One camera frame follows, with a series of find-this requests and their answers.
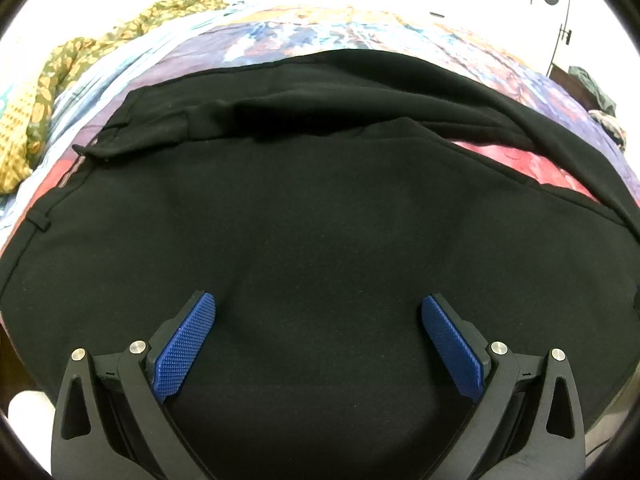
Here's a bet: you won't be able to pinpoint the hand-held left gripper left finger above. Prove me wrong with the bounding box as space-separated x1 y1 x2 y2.
51 290 217 480

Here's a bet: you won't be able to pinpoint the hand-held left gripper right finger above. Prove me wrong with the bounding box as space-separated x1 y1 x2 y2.
421 292 587 480

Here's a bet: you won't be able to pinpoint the black pants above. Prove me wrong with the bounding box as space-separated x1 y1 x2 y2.
0 50 640 480

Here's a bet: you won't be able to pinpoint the white object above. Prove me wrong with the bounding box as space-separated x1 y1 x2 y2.
7 392 57 462

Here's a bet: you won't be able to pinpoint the green orange floral cloth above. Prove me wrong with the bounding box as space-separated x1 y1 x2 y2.
0 0 231 195

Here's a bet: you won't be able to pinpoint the dark wooden furniture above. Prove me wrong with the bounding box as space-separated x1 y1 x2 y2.
547 62 576 87

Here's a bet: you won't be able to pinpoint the dark green cloth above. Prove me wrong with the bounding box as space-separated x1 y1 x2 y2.
567 66 617 116

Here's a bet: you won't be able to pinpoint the colourful printed blanket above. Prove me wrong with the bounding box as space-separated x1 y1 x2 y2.
0 2 640 261

